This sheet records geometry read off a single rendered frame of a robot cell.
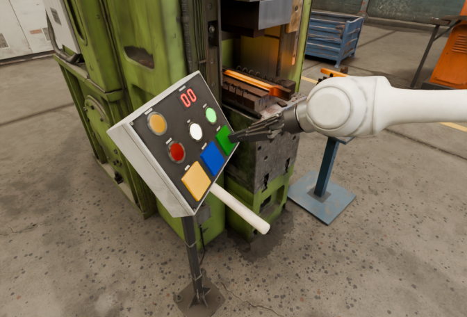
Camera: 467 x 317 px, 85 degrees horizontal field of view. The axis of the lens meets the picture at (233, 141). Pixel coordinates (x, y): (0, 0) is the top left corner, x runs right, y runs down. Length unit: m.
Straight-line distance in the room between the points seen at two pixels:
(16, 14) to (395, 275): 6.10
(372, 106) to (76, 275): 1.75
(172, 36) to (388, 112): 0.71
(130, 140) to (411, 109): 0.54
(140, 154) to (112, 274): 1.26
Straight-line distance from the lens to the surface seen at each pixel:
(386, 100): 0.50
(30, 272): 2.05
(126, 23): 1.29
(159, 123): 0.64
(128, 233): 1.94
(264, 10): 1.05
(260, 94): 1.18
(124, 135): 0.62
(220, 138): 0.79
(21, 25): 6.04
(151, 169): 0.63
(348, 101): 0.45
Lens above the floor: 1.48
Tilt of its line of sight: 35 degrees down
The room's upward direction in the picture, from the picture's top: straight up
